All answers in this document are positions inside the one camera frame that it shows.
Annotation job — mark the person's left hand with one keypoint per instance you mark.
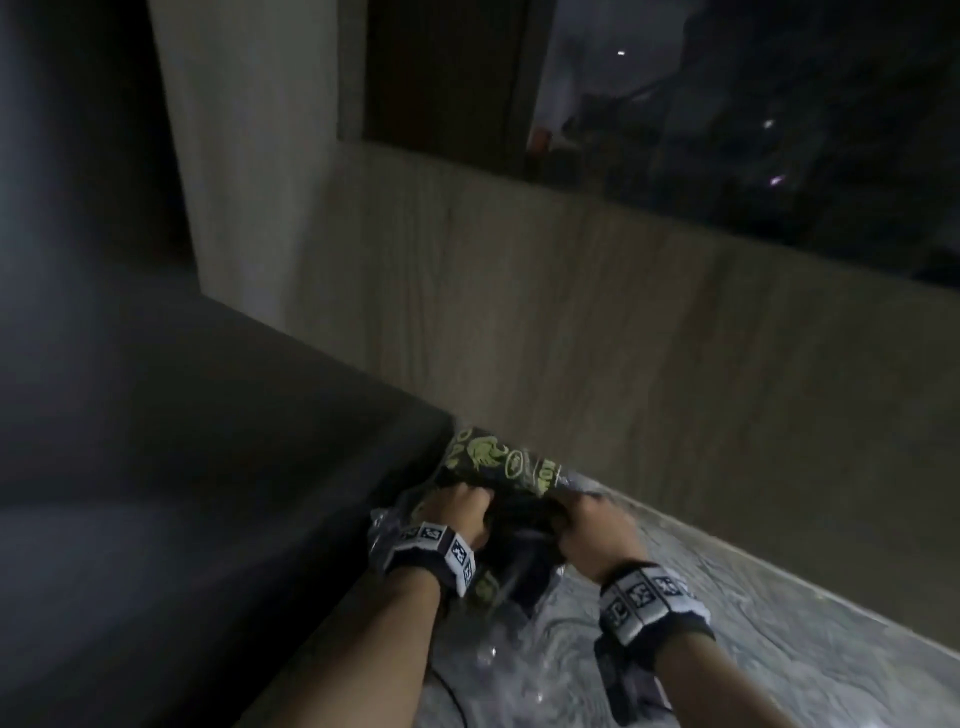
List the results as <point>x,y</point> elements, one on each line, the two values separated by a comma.
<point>463,511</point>

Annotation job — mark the person's right hand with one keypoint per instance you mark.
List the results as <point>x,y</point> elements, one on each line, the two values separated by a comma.
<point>596,534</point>

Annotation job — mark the person's left fingers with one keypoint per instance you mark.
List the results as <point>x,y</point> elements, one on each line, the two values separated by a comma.
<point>476,493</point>

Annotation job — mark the person's right fingers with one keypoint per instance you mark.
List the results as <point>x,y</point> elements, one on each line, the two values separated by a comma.
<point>570,506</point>

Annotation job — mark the black green patterned plastic bag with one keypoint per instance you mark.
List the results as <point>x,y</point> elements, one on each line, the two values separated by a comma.
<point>510,517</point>

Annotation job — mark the person's left forearm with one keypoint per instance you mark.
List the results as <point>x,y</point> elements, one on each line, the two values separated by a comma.
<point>367,652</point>

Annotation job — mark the person's right forearm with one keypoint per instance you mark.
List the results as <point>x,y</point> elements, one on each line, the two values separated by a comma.
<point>712,686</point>

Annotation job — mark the left wrist marker band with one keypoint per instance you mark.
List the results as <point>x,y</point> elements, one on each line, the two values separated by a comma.
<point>429,553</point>

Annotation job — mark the wrist marker band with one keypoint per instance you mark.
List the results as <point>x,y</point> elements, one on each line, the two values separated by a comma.
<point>429,553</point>
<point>651,602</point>

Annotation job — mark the right wrist marker band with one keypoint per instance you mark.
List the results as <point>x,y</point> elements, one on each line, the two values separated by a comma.
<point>651,602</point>

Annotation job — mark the dark grey cabinet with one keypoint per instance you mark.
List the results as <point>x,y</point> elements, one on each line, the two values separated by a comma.
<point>180,480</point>

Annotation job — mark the dark window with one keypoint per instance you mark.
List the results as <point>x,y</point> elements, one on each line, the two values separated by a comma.
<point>742,112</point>

